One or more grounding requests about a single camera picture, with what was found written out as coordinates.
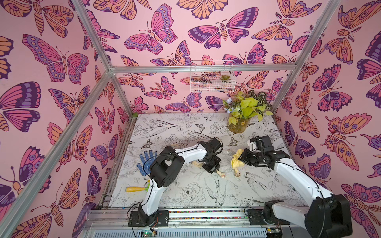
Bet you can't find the yellow cleaning cloth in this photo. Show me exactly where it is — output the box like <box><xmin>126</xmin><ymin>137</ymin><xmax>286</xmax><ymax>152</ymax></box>
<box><xmin>231</xmin><ymin>149</ymin><xmax>245</xmax><ymax>172</ymax></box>

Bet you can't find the potted green leafy plant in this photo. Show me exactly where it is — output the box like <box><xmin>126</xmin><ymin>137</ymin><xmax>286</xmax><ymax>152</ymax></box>
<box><xmin>223</xmin><ymin>90</ymin><xmax>273</xmax><ymax>133</ymax></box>

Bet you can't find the white wire basket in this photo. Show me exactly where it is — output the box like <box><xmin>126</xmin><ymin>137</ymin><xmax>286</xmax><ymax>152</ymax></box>
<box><xmin>189</xmin><ymin>60</ymin><xmax>236</xmax><ymax>94</ymax></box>

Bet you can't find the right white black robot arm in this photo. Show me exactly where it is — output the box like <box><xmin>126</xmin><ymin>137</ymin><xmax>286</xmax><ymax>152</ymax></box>
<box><xmin>239</xmin><ymin>136</ymin><xmax>353</xmax><ymax>238</ymax></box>

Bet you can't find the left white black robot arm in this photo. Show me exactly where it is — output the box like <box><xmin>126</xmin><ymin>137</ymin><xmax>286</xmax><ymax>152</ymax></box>
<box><xmin>129</xmin><ymin>137</ymin><xmax>226</xmax><ymax>228</ymax></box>

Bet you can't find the green yellow toy shovel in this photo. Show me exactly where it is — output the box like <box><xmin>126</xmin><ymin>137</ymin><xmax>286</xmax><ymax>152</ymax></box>
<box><xmin>126</xmin><ymin>180</ymin><xmax>150</xmax><ymax>193</ymax></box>

